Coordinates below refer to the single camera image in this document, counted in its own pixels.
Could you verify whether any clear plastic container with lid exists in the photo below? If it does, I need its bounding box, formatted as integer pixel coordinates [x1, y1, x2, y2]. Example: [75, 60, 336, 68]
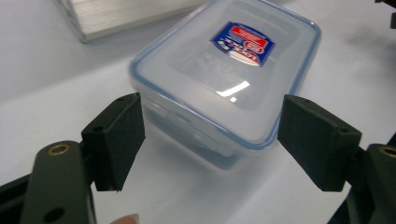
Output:
[129, 0, 322, 172]

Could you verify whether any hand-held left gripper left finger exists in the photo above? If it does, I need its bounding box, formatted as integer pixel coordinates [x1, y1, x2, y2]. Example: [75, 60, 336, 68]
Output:
[80, 91, 147, 192]

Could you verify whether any black stand part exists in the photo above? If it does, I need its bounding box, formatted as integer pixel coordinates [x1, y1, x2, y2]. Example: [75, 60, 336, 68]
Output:
[375, 0, 396, 30]

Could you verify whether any silver metal block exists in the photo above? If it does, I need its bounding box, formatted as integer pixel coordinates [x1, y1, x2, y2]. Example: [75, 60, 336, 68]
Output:
[55, 0, 209, 44]

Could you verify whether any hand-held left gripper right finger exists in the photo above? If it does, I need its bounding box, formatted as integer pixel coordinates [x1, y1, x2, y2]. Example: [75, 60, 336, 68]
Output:
[276, 93, 363, 192]

